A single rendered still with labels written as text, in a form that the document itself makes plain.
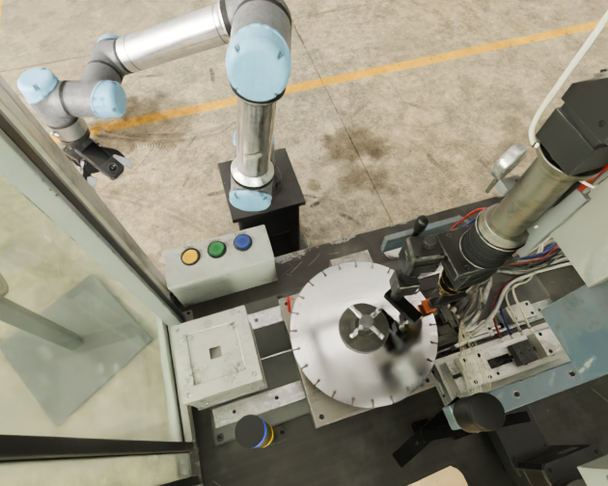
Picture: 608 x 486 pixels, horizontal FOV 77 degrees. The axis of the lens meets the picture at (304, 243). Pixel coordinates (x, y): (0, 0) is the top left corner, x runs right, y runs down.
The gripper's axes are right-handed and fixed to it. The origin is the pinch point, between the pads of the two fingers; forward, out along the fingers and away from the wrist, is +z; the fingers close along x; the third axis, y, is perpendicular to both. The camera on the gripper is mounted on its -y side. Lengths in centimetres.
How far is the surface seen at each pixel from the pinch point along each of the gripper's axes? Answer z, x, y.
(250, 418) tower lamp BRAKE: -25, 27, -72
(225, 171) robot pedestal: 16.3, -30.3, -12.2
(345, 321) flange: -5, -1, -75
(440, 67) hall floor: 91, -229, -32
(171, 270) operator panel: 1.3, 10.6, -30.8
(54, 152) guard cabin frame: -44, 13, -28
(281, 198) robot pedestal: 16.3, -31.7, -34.9
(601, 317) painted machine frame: -41, -8, -105
